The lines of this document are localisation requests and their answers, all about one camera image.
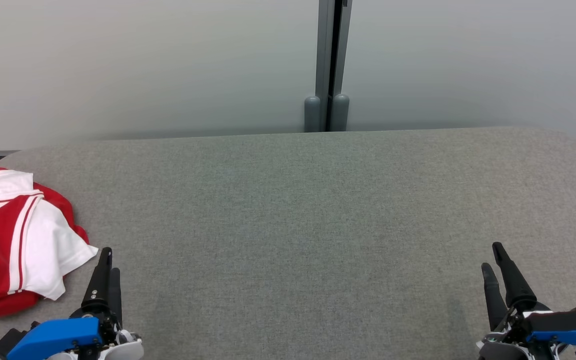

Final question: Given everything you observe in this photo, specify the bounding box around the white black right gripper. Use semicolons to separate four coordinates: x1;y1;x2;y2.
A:
477;242;559;360

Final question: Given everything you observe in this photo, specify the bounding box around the grey cylindrical post foot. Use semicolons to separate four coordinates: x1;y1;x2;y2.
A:
330;93;350;132
304;95;322;133

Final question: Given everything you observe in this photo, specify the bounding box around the grey partition frame post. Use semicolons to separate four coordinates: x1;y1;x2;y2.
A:
315;0;354;132

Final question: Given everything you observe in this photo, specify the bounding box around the red white-sleeved jersey shirt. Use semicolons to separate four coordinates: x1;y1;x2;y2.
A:
0;167;100;317

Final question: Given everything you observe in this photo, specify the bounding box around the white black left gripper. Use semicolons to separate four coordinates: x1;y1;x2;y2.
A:
48;247;145;360

